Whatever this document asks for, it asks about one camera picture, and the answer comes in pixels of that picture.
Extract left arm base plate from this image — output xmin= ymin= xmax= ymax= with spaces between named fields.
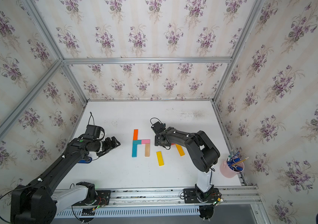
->
xmin=73 ymin=190 xmax=111 ymax=206

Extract pink pen cup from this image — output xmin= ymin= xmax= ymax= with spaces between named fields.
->
xmin=220 ymin=159 xmax=245 ymax=178

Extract yellow long wooden block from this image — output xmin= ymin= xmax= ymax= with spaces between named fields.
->
xmin=156 ymin=151 xmax=165 ymax=166

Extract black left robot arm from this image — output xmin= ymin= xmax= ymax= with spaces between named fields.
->
xmin=8 ymin=125 xmax=121 ymax=224

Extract amber long wooden block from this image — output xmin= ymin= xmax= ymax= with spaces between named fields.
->
xmin=175 ymin=144 xmax=185 ymax=156

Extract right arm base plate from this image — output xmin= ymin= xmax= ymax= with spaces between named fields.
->
xmin=180 ymin=188 xmax=222 ymax=204

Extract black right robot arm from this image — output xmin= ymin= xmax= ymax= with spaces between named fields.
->
xmin=151 ymin=124 xmax=220 ymax=203

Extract blue black small device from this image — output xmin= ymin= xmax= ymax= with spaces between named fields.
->
xmin=78 ymin=157 xmax=93 ymax=164

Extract light pink wooden block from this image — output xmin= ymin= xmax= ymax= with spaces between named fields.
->
xmin=141 ymin=139 xmax=150 ymax=144

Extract orange wooden block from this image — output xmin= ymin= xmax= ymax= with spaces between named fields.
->
xmin=133 ymin=129 xmax=138 ymax=141

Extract natural beige wooden block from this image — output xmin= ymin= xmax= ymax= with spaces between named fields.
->
xmin=145 ymin=143 xmax=150 ymax=157

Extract teal wooden block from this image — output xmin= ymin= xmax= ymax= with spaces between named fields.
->
xmin=132 ymin=144 xmax=138 ymax=158
xmin=133 ymin=140 xmax=142 ymax=145

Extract aluminium mounting rail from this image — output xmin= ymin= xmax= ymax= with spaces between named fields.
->
xmin=42 ymin=185 xmax=262 ymax=212

